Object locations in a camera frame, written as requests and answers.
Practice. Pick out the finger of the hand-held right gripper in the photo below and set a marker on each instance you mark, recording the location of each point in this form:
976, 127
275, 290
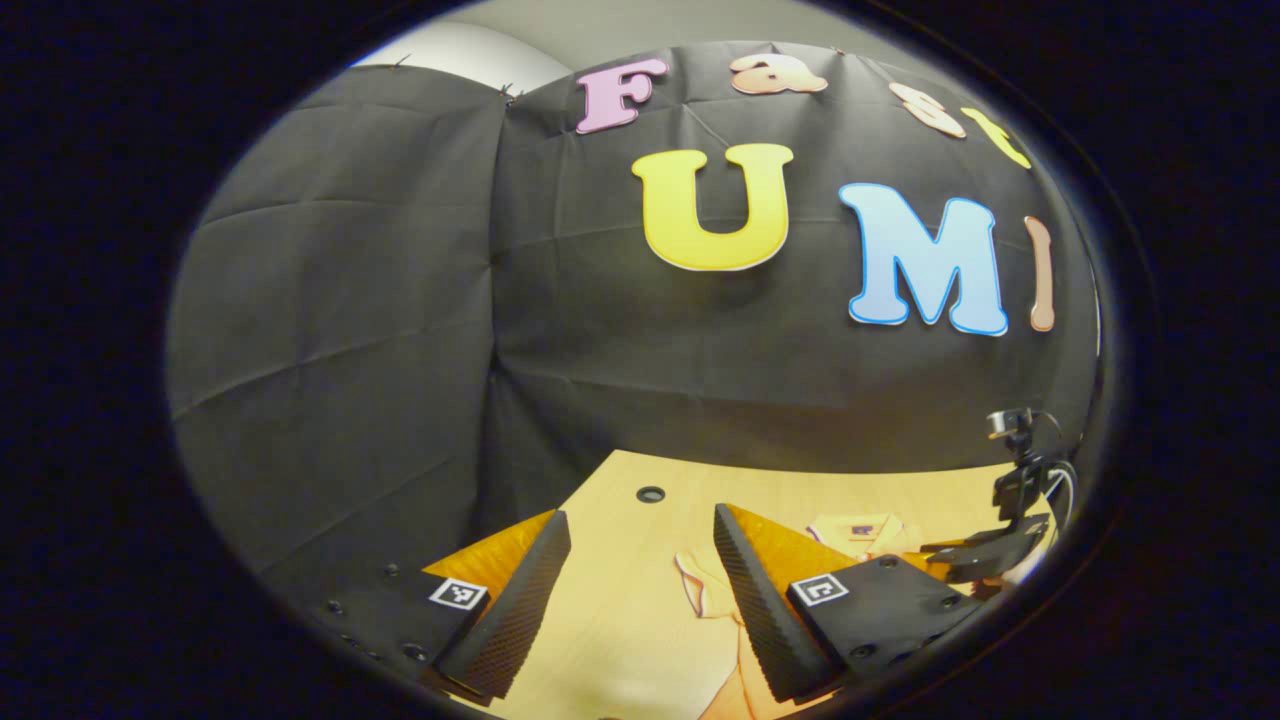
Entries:
985, 555

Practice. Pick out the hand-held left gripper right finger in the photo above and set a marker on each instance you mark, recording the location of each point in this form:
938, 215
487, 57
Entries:
760, 620

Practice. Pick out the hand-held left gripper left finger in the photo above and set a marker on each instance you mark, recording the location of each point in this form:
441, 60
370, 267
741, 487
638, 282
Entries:
515, 620

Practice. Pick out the orange T-shirt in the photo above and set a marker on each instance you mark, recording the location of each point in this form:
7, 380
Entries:
705, 590

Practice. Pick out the black backdrop cloth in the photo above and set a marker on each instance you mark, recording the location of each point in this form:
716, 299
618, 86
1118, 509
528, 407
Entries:
400, 300

